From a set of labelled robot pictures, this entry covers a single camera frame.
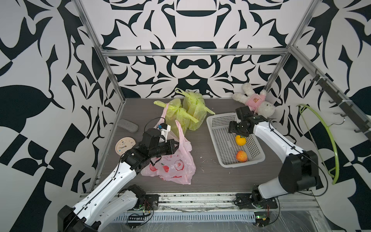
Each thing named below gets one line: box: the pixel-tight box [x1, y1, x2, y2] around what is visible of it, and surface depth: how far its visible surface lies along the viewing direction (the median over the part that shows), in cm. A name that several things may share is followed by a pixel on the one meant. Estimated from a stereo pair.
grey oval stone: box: [117, 118, 139, 133], surface depth 103 cm
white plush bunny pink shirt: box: [232, 82, 276, 117], surface depth 111 cm
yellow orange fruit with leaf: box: [235, 134, 247, 146], surface depth 93 cm
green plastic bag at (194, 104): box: [174, 87, 216, 131], surface depth 98 cm
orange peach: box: [236, 150, 248, 163], surface depth 86 cm
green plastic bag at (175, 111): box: [153, 98, 199, 137], surface depth 91 cm
